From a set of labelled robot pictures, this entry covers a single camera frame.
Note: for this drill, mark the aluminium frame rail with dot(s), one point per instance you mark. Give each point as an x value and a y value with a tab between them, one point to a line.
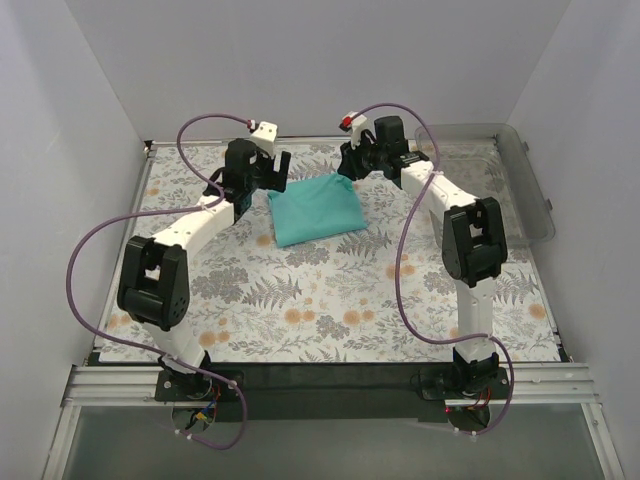
531	383

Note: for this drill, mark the teal t shirt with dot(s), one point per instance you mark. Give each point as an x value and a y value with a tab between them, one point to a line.
314	209

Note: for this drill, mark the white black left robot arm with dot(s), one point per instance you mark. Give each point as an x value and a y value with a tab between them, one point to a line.
154	285

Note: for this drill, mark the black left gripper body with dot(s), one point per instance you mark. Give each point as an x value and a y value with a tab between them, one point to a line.
272	170

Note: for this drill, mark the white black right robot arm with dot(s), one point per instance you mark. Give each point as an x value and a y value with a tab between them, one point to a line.
470	229

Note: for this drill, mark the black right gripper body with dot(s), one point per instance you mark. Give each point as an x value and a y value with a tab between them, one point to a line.
357	160

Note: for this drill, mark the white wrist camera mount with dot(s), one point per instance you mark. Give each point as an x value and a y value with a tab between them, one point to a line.
355	125
263	134

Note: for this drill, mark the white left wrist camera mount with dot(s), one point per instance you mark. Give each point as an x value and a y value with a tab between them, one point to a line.
263	134

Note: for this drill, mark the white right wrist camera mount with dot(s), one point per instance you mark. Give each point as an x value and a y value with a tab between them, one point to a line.
355	125

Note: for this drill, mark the clear plastic bin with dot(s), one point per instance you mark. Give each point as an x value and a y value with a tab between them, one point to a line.
490	160

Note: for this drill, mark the floral patterned table mat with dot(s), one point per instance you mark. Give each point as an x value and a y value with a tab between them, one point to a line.
334	299

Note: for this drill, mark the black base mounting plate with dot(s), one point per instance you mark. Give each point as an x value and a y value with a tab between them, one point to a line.
234	404

